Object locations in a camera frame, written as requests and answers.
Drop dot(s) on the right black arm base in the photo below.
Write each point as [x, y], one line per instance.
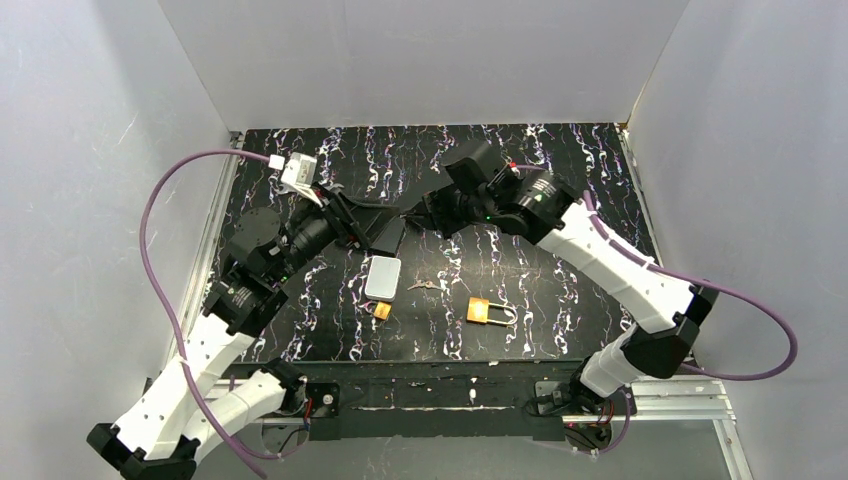
[592, 425]

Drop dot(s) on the black square plate left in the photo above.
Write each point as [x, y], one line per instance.
[391, 237]

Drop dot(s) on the large brass padlock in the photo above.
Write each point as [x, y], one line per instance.
[484, 312]

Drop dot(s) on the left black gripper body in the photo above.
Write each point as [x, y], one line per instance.
[342, 216]

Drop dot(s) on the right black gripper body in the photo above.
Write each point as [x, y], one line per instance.
[448, 211]

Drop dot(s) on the aluminium frame rail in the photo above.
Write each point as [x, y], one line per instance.
[212, 225]

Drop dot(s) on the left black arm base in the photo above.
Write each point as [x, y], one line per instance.
[284, 431]

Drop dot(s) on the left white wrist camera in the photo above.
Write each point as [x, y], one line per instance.
[296, 172]

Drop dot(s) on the white rectangular box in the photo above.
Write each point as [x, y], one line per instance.
[382, 279]

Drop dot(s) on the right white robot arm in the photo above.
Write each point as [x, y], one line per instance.
[540, 206]

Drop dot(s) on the small brass padlock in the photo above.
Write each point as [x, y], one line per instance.
[381, 310]

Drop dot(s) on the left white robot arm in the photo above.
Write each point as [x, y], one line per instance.
[265, 250]

